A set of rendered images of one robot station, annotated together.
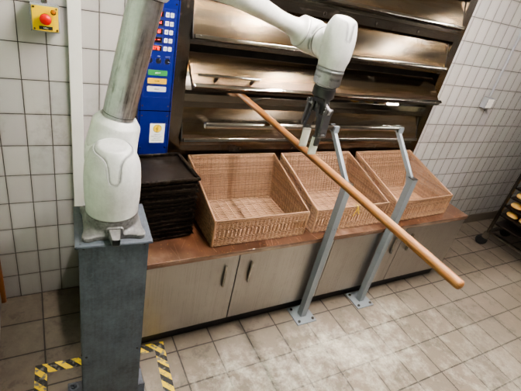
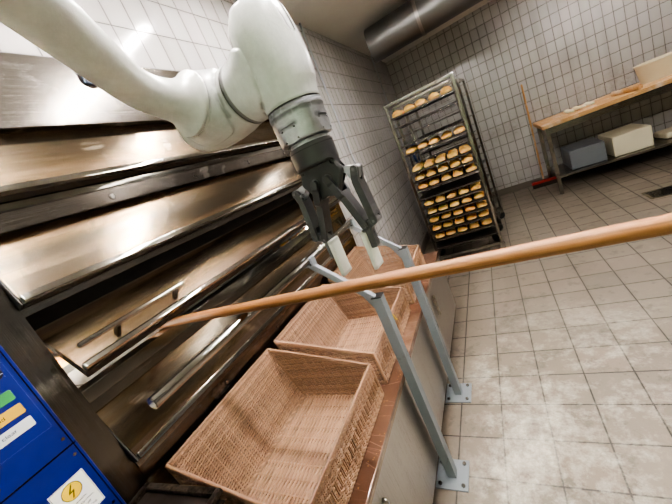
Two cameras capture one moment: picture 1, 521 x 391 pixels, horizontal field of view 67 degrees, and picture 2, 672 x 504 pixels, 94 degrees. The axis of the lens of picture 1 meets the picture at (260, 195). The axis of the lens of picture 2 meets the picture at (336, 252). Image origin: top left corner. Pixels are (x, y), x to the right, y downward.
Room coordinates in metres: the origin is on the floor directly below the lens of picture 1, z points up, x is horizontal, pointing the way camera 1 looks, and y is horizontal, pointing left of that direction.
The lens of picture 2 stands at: (0.86, 0.14, 1.45)
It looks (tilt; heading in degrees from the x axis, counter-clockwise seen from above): 14 degrees down; 334
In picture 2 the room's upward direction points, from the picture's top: 24 degrees counter-clockwise
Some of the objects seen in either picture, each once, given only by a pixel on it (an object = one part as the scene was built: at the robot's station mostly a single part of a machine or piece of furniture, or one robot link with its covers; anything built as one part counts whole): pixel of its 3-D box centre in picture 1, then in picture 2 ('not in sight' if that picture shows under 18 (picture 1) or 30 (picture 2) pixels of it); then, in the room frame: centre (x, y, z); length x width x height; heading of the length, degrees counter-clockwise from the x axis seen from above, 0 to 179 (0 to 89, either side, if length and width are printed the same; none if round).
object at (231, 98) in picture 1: (323, 102); (266, 261); (2.44, -0.25, 1.16); 1.80 x 0.06 x 0.04; 123
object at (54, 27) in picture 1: (45, 17); not in sight; (1.56, 0.97, 1.46); 0.10 x 0.07 x 0.10; 123
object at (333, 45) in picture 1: (336, 41); (267, 61); (1.34, -0.12, 1.64); 0.13 x 0.11 x 0.16; 27
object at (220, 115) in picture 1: (319, 126); (281, 284); (2.42, -0.26, 1.02); 1.79 x 0.11 x 0.19; 123
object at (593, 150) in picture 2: not in sight; (582, 153); (2.88, -4.69, 0.35); 0.50 x 0.36 x 0.24; 123
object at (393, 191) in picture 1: (400, 182); (380, 270); (2.54, -0.93, 0.72); 0.56 x 0.49 x 0.28; 125
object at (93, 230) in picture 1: (112, 219); not in sight; (0.98, 0.43, 1.03); 0.22 x 0.18 x 0.06; 29
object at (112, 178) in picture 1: (112, 175); not in sight; (1.01, 0.44, 1.17); 0.18 x 0.16 x 0.22; 27
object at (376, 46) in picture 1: (344, 39); (234, 190); (2.42, -0.26, 1.54); 1.79 x 0.11 x 0.19; 123
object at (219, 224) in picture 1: (246, 195); (288, 425); (1.88, 0.08, 0.72); 0.56 x 0.49 x 0.28; 123
